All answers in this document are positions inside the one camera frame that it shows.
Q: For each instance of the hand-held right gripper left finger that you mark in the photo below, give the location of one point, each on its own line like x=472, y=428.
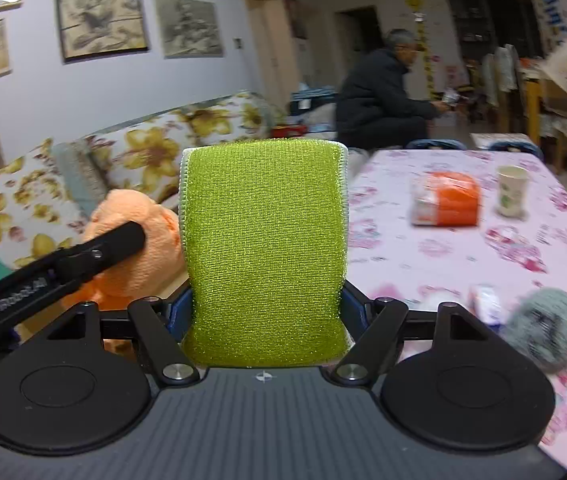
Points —
x=179, y=316

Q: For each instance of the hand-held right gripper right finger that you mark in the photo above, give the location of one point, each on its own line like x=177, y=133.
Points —
x=351, y=310

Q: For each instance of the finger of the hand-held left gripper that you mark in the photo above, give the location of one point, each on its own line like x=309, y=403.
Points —
x=111, y=244

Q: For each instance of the orange knitted plush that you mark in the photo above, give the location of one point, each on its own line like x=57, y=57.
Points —
x=163, y=242

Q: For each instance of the green white packet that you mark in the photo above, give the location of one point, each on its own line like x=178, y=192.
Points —
x=263, y=240

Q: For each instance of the pink floral tablecloth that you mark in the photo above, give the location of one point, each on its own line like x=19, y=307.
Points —
x=413, y=265

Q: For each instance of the grey blue pillow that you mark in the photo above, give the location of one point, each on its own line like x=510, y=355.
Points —
x=77, y=175

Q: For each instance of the floral covered sofa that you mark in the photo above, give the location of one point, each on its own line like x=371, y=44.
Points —
x=153, y=145

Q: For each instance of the small white packet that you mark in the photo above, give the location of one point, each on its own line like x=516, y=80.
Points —
x=486, y=306

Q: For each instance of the orange white tissue pack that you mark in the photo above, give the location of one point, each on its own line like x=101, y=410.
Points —
x=446, y=200

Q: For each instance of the grey yarn ball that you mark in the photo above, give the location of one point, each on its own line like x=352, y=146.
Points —
x=546, y=330

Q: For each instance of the white paper cup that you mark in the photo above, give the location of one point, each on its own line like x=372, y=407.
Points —
x=511, y=190

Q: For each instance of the framed bird picture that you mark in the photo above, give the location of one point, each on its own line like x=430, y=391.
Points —
x=101, y=25

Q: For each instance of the framed grey picture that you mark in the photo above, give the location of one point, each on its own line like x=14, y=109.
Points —
x=188, y=25

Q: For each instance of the chair with white cover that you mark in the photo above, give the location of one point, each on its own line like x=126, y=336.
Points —
x=501, y=75

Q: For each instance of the yellow wall height chart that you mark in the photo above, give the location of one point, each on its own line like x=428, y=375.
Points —
x=421, y=35

